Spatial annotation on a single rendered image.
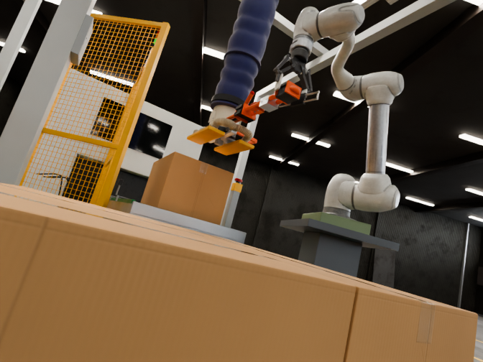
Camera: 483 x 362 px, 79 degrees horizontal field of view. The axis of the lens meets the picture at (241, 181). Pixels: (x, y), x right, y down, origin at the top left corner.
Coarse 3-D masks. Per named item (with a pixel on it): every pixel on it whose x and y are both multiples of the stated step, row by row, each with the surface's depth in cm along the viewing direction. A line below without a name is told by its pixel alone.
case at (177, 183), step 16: (160, 160) 197; (176, 160) 168; (192, 160) 172; (160, 176) 180; (176, 176) 167; (192, 176) 172; (208, 176) 176; (224, 176) 181; (144, 192) 211; (160, 192) 165; (176, 192) 167; (192, 192) 171; (208, 192) 176; (224, 192) 181; (176, 208) 166; (192, 208) 171; (208, 208) 175
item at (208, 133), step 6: (210, 126) 150; (198, 132) 161; (204, 132) 157; (210, 132) 154; (216, 132) 152; (222, 132) 153; (192, 138) 173; (198, 138) 170; (204, 138) 167; (210, 138) 164; (216, 138) 161
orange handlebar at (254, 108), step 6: (294, 90) 116; (270, 96) 127; (258, 102) 135; (276, 102) 129; (246, 108) 145; (252, 108) 140; (258, 108) 139; (252, 114) 147; (258, 114) 145; (252, 138) 186
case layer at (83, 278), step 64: (0, 192) 39; (0, 256) 24; (64, 256) 26; (128, 256) 28; (192, 256) 32; (256, 256) 52; (0, 320) 23; (64, 320) 26; (128, 320) 28; (192, 320) 31; (256, 320) 35; (320, 320) 40; (384, 320) 47; (448, 320) 56
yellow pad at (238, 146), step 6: (228, 144) 169; (234, 144) 164; (240, 144) 161; (246, 144) 160; (216, 150) 185; (222, 150) 182; (228, 150) 178; (234, 150) 175; (240, 150) 172; (246, 150) 169
